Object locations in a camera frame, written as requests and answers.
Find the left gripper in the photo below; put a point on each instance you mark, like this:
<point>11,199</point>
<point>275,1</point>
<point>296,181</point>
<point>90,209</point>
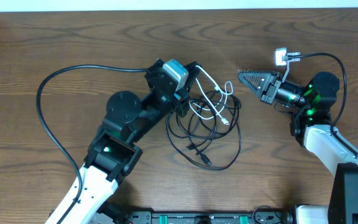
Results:
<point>178,100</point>

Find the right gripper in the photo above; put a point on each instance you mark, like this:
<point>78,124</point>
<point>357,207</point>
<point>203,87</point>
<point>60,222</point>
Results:
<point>266,96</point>

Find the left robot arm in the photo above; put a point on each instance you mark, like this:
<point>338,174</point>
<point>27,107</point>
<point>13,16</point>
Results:
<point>112,154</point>

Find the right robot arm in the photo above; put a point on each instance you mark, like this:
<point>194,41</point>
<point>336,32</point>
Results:
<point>313,129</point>

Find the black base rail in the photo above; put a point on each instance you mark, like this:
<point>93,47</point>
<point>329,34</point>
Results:
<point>263,216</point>

